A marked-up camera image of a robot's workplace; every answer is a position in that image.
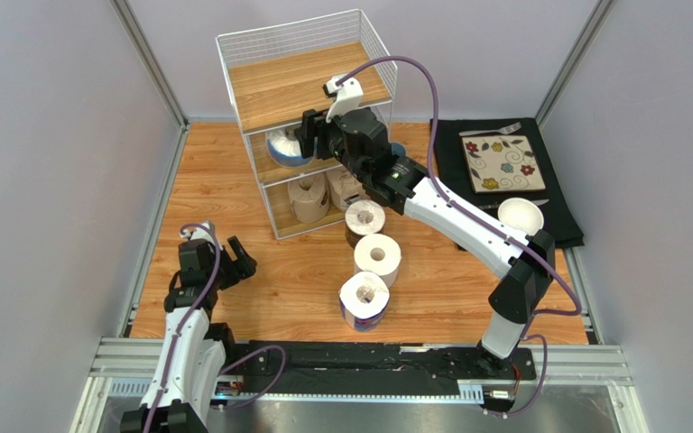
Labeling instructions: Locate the white wire wooden shelf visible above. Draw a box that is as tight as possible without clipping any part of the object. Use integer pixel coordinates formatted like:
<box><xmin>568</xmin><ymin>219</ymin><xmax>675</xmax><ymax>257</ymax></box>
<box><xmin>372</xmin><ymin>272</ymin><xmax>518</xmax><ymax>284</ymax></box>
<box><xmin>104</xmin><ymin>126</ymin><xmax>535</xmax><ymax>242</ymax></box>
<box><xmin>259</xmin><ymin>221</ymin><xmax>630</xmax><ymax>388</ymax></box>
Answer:
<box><xmin>216</xmin><ymin>9</ymin><xmax>389</xmax><ymax>239</ymax></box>

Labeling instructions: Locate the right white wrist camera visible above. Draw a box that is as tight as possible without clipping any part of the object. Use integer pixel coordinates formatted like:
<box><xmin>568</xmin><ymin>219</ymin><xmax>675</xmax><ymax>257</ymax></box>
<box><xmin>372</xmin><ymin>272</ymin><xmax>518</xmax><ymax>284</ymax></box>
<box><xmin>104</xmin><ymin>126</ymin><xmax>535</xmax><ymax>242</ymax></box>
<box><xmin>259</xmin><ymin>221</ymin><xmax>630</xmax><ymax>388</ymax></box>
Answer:
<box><xmin>323</xmin><ymin>74</ymin><xmax>364</xmax><ymax>123</ymax></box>

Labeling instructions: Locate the black paper roll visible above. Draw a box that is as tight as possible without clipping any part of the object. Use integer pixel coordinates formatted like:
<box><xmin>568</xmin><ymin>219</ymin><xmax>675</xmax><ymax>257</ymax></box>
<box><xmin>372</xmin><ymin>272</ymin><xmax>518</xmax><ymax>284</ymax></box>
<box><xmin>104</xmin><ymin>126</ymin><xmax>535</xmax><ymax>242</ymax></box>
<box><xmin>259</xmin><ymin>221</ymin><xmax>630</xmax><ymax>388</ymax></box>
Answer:
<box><xmin>345</xmin><ymin>199</ymin><xmax>386</xmax><ymax>248</ymax></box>

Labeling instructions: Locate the white orange bowl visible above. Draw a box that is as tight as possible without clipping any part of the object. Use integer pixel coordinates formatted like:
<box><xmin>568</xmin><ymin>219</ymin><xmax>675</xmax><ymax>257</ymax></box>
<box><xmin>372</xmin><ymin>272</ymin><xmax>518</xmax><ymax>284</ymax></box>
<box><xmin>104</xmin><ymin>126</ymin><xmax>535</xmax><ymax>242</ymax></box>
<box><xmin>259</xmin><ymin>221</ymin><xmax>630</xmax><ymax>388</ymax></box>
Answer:
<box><xmin>497</xmin><ymin>198</ymin><xmax>545</xmax><ymax>235</ymax></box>

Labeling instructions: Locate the plain white paper roll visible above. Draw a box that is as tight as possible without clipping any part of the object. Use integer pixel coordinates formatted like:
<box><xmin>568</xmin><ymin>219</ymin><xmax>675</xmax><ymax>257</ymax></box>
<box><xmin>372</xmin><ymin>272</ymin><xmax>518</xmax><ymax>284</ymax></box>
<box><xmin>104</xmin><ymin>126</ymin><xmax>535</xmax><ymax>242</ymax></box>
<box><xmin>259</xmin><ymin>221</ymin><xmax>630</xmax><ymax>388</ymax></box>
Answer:
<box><xmin>354</xmin><ymin>234</ymin><xmax>402</xmax><ymax>288</ymax></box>

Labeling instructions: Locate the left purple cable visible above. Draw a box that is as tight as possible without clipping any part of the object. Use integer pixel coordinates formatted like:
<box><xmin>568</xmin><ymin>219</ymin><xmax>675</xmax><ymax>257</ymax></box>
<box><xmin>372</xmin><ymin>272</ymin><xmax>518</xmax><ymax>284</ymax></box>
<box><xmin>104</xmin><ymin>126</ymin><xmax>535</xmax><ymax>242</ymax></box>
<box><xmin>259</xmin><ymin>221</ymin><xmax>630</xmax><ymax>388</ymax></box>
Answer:
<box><xmin>141</xmin><ymin>222</ymin><xmax>288</xmax><ymax>433</ymax></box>

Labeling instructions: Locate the silver fork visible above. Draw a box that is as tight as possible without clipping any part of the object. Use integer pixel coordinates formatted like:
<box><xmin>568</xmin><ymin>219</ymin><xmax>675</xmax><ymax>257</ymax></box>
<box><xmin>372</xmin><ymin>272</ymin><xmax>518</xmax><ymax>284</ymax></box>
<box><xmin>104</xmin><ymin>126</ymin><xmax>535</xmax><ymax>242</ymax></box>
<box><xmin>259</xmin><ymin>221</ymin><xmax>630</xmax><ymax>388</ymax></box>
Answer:
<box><xmin>458</xmin><ymin>122</ymin><xmax>522</xmax><ymax>137</ymax></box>

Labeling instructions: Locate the blue patterned roll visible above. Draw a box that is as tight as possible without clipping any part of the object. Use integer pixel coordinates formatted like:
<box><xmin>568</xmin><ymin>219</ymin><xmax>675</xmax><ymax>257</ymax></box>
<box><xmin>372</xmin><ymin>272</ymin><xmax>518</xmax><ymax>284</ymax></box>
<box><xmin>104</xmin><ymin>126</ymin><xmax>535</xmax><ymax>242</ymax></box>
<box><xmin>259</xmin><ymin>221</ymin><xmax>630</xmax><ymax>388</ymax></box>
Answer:
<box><xmin>265</xmin><ymin>126</ymin><xmax>313</xmax><ymax>168</ymax></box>

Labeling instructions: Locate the brown paper roll front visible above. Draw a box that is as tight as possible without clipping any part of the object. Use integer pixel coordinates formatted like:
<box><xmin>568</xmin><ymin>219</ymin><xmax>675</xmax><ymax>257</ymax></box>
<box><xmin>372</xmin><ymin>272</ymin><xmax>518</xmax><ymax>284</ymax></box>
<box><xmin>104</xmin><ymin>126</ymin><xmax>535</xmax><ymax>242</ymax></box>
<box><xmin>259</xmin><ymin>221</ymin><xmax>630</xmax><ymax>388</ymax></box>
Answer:
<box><xmin>326</xmin><ymin>168</ymin><xmax>368</xmax><ymax>212</ymax></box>

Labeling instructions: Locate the brown paper roll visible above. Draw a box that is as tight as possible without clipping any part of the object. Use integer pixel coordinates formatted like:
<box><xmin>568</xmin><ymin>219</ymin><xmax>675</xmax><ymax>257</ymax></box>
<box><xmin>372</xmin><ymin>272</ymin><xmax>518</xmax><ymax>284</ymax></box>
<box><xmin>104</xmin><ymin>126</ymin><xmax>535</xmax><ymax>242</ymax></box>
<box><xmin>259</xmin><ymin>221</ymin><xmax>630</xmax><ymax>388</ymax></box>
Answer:
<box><xmin>287</xmin><ymin>173</ymin><xmax>330</xmax><ymax>224</ymax></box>
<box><xmin>326</xmin><ymin>168</ymin><xmax>368</xmax><ymax>212</ymax></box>

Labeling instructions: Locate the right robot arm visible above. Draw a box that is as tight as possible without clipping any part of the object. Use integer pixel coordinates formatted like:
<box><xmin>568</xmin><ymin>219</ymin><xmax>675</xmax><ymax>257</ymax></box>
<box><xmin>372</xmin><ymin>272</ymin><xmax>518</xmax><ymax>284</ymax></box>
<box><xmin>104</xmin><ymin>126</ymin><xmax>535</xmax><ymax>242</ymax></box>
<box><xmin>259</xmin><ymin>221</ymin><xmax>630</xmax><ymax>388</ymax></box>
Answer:
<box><xmin>295</xmin><ymin>108</ymin><xmax>556</xmax><ymax>360</ymax></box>

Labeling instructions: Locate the blue white roll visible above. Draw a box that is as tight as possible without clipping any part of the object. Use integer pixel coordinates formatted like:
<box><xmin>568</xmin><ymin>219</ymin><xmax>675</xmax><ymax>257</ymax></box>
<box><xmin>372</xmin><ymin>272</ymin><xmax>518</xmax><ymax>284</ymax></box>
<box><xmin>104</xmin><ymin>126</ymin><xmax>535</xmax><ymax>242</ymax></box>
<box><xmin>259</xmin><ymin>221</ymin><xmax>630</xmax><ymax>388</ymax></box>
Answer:
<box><xmin>338</xmin><ymin>272</ymin><xmax>391</xmax><ymax>332</ymax></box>

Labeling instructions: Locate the floral square plate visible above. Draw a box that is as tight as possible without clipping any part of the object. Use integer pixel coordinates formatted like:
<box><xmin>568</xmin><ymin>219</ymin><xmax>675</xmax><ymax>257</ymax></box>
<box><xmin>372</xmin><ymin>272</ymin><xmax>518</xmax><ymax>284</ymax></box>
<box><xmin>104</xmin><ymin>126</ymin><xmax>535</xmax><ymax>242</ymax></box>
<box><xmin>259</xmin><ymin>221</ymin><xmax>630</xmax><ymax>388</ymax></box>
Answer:
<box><xmin>461</xmin><ymin>135</ymin><xmax>546</xmax><ymax>194</ymax></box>

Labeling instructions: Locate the silver knife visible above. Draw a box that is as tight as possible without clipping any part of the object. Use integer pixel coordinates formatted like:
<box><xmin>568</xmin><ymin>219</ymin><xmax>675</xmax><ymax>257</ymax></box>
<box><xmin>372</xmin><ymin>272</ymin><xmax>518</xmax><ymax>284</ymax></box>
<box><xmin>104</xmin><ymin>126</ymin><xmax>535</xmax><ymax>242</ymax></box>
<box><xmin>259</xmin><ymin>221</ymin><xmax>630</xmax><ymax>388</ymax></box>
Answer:
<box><xmin>476</xmin><ymin>198</ymin><xmax>549</xmax><ymax>211</ymax></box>

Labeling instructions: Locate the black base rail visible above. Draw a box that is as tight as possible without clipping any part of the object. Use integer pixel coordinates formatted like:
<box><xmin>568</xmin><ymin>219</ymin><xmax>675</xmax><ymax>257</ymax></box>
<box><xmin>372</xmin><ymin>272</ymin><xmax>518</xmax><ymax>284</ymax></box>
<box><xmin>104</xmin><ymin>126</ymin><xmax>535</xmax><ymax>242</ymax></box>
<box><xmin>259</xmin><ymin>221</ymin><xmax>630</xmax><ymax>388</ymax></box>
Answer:
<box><xmin>221</xmin><ymin>340</ymin><xmax>539</xmax><ymax>396</ymax></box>

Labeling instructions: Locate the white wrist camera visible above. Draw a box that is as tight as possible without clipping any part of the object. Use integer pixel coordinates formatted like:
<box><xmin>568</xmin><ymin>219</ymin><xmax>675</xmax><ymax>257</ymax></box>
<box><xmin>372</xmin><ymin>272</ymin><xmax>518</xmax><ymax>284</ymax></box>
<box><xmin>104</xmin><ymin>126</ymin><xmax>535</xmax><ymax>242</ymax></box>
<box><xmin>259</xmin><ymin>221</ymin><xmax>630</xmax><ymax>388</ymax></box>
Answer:
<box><xmin>179</xmin><ymin>221</ymin><xmax>217</xmax><ymax>245</ymax></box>
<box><xmin>323</xmin><ymin>74</ymin><xmax>364</xmax><ymax>123</ymax></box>

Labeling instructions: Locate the blue plastic cup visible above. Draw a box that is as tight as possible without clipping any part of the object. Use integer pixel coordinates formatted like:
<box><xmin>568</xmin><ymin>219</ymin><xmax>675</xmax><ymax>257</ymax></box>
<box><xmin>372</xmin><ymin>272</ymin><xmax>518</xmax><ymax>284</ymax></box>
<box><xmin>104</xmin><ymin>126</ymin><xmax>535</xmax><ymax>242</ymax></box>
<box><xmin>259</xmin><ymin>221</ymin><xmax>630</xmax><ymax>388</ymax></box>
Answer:
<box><xmin>390</xmin><ymin>142</ymin><xmax>407</xmax><ymax>157</ymax></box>

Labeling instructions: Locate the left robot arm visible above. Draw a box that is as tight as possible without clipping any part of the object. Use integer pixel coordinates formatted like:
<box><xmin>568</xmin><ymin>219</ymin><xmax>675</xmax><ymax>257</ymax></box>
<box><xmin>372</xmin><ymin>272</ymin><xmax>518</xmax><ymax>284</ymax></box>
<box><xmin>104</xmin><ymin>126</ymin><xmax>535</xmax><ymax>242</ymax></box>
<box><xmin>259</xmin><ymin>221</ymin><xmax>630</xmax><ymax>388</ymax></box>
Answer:
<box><xmin>119</xmin><ymin>221</ymin><xmax>257</xmax><ymax>432</ymax></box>

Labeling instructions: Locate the black cloth placemat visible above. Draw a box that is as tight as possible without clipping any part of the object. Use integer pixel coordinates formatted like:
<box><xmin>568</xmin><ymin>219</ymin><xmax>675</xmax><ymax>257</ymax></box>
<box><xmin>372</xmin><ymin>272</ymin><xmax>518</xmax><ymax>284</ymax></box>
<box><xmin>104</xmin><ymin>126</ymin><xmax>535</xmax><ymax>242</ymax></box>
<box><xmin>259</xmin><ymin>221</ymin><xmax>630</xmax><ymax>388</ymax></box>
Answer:
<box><xmin>434</xmin><ymin>117</ymin><xmax>584</xmax><ymax>248</ymax></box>

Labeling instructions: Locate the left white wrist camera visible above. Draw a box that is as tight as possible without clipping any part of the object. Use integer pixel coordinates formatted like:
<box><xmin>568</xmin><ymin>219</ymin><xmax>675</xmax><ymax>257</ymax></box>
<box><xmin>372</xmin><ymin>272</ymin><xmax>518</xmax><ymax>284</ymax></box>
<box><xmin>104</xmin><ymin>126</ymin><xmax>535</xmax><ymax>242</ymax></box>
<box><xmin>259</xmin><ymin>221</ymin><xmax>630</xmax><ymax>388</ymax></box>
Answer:
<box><xmin>179</xmin><ymin>221</ymin><xmax>217</xmax><ymax>245</ymax></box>

